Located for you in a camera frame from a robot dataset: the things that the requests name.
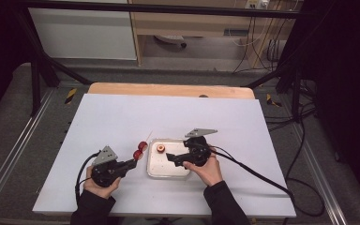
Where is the left hand-held gripper cable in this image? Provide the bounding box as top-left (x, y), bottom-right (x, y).
top-left (74, 150), bottom-right (103, 205)

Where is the person's left hand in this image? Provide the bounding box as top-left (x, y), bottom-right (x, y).
top-left (82, 165), bottom-right (122, 201)

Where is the hand-held gripper cable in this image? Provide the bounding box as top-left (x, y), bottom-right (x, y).
top-left (74, 150), bottom-right (103, 205)
top-left (210, 144), bottom-right (326, 218)

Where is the yellow black tape strip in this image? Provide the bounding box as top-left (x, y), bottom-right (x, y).
top-left (265, 93), bottom-right (283, 108)
top-left (64, 87), bottom-right (79, 106)

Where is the wooden desk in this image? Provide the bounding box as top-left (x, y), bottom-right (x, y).
top-left (127, 0), bottom-right (298, 69)

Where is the aluminium floor rail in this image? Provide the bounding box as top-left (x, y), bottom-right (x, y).
top-left (0, 89), bottom-right (56, 214)
top-left (289, 121), bottom-right (349, 225)

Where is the office chair base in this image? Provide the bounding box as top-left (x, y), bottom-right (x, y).
top-left (154, 34), bottom-right (188, 50)

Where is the white cabinet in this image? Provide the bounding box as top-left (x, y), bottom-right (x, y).
top-left (27, 7), bottom-right (138, 61)

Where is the black metal frame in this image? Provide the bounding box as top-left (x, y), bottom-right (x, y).
top-left (10, 0), bottom-right (306, 124)

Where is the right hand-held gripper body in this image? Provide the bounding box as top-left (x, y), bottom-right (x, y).
top-left (173, 127), bottom-right (219, 169)

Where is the white table board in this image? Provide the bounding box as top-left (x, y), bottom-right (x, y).
top-left (32, 93), bottom-right (297, 218)

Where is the person's right hand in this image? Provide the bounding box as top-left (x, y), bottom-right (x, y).
top-left (182, 152), bottom-right (225, 188)

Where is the bundle of hanging cables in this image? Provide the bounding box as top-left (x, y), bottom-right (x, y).
top-left (232, 15), bottom-right (290, 75)

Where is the wooden table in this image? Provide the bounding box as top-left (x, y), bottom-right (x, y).
top-left (87, 82), bottom-right (257, 100)

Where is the white power strip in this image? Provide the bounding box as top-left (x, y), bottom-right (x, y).
top-left (245, 0), bottom-right (270, 10)

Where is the right hand-held gripper cable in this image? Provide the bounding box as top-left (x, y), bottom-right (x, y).
top-left (210, 144), bottom-right (326, 218)

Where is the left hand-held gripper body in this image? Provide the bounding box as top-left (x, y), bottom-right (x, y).
top-left (90, 144), bottom-right (131, 188)

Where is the square clear tray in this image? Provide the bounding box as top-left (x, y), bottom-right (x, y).
top-left (145, 137), bottom-right (192, 180)

